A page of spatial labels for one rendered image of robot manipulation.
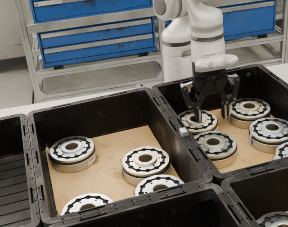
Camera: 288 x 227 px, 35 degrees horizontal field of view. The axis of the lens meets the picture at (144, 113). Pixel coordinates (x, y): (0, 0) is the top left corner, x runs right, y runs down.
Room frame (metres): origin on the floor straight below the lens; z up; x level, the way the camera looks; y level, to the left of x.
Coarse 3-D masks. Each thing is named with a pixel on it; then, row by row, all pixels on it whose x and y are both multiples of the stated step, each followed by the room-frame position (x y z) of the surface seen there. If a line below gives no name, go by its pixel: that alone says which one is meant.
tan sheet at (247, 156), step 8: (216, 112) 1.01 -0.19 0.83; (224, 120) 0.97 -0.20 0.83; (224, 128) 0.93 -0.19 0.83; (232, 128) 0.93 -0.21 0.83; (240, 128) 0.92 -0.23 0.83; (232, 136) 0.89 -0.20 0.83; (240, 136) 0.89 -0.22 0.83; (240, 144) 0.86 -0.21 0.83; (248, 144) 0.85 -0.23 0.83; (240, 152) 0.82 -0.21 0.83; (248, 152) 0.82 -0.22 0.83; (256, 152) 0.82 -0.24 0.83; (264, 152) 0.82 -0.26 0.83; (240, 160) 0.79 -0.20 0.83; (248, 160) 0.79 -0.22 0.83; (256, 160) 0.79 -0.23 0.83; (264, 160) 0.79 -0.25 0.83; (224, 168) 0.77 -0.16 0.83; (232, 168) 0.77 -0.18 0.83; (240, 168) 0.77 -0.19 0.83
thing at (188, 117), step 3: (189, 114) 0.95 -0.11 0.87; (192, 114) 0.95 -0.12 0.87; (186, 117) 0.94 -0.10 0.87; (189, 117) 0.94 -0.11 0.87; (192, 117) 0.94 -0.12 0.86; (204, 117) 0.93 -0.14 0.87; (186, 120) 0.93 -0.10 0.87; (189, 120) 0.92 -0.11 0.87; (204, 120) 0.92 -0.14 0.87; (189, 123) 0.91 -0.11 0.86; (192, 123) 0.91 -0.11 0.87; (195, 123) 0.91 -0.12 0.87; (198, 123) 0.91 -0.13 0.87; (201, 123) 0.91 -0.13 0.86
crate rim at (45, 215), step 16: (112, 96) 0.96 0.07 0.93; (32, 112) 0.92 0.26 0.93; (160, 112) 0.87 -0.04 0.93; (32, 128) 0.87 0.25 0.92; (176, 128) 0.79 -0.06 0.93; (32, 144) 0.79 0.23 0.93; (192, 160) 0.68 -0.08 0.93; (208, 176) 0.63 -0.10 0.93; (160, 192) 0.60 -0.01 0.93; (48, 208) 0.58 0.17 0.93; (96, 208) 0.57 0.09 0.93; (112, 208) 0.57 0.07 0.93; (48, 224) 0.55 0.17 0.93
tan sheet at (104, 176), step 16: (144, 128) 0.97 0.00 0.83; (96, 144) 0.92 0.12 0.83; (112, 144) 0.91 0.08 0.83; (128, 144) 0.90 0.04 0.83; (144, 144) 0.90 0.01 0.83; (48, 160) 0.87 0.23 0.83; (96, 160) 0.85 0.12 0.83; (112, 160) 0.84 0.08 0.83; (64, 176) 0.80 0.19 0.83; (80, 176) 0.80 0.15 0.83; (96, 176) 0.79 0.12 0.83; (112, 176) 0.78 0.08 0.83; (176, 176) 0.76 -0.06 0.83; (64, 192) 0.75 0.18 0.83; (80, 192) 0.74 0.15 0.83; (96, 192) 0.74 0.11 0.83; (112, 192) 0.73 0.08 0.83; (128, 192) 0.73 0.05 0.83
